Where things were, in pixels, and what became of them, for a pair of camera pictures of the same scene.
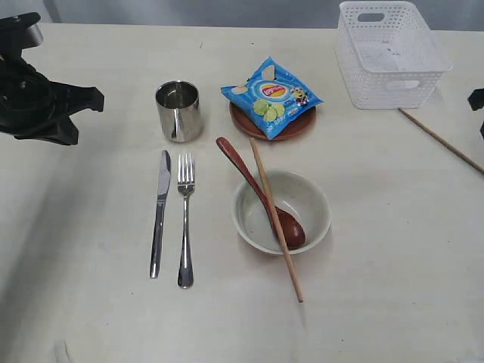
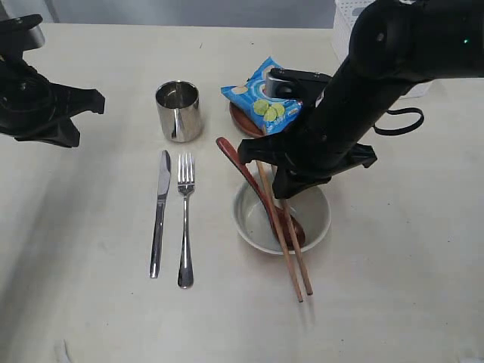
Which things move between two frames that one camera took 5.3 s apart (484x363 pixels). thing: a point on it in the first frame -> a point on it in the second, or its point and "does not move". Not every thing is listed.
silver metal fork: x=186 y=178 does not move
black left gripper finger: x=476 y=99 -> x=274 y=148
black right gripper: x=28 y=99 does not move
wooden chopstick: x=468 y=159 -> x=296 y=246
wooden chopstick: x=279 y=228 does not move
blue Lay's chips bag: x=272 y=97 does not move
